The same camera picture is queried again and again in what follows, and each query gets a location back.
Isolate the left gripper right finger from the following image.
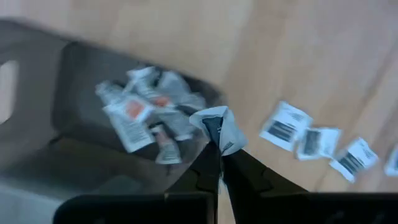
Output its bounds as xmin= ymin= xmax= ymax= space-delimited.
xmin=222 ymin=149 xmax=398 ymax=224

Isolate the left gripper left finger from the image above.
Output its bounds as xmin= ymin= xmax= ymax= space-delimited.
xmin=52 ymin=141 xmax=223 ymax=224

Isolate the small white red-marked packet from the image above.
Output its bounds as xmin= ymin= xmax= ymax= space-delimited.
xmin=127 ymin=67 xmax=175 ymax=108
xmin=152 ymin=124 xmax=183 ymax=165
xmin=155 ymin=108 xmax=200 ymax=141
xmin=104 ymin=96 xmax=156 ymax=153

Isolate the white alcohol pad packet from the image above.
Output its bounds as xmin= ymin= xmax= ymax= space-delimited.
xmin=329 ymin=138 xmax=379 ymax=184
xmin=189 ymin=105 xmax=249 ymax=156
xmin=384 ymin=146 xmax=398 ymax=177
xmin=295 ymin=127 xmax=342 ymax=161
xmin=259 ymin=101 xmax=313 ymax=152

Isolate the light grey plastic bin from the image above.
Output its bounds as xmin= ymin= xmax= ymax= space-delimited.
xmin=0 ymin=177 xmax=81 ymax=224

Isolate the smoked translucent plastic bin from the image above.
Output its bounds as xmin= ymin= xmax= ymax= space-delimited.
xmin=0 ymin=18 xmax=226 ymax=195

